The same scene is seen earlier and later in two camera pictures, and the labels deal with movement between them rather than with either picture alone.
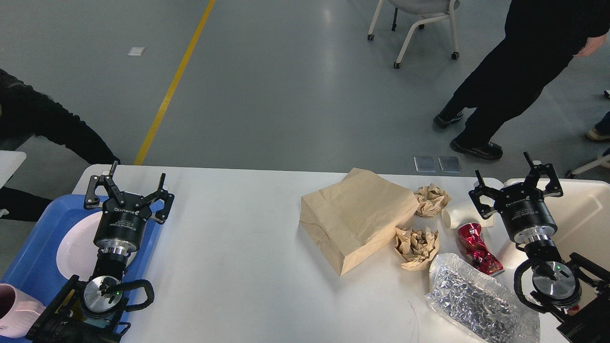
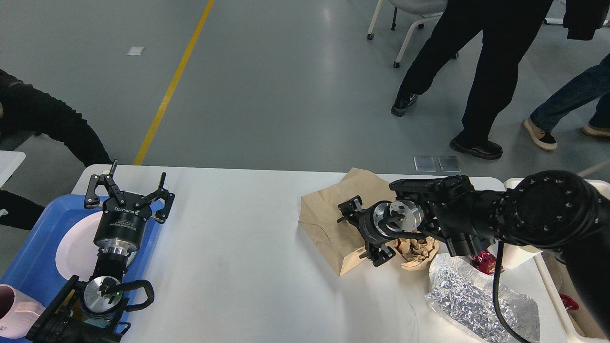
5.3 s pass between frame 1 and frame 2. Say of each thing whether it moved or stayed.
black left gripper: stayed
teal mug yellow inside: stayed
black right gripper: moved
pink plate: stayed
